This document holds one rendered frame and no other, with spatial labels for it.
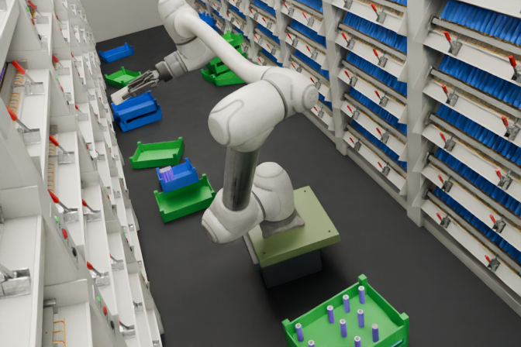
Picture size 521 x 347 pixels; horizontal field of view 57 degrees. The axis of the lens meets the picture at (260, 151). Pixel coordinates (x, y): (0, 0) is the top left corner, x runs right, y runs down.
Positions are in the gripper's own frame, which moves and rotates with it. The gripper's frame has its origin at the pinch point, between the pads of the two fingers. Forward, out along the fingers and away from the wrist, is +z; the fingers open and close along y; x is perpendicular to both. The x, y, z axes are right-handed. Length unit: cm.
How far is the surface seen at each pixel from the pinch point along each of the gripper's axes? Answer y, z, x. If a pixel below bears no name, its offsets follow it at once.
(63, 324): -112, 16, 14
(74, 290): -107, 13, 14
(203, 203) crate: 32, 0, -86
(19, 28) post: -37, 8, 43
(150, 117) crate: 152, 8, -83
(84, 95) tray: 33.3, 16.8, -4.3
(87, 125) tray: 9.9, 18.5, -7.3
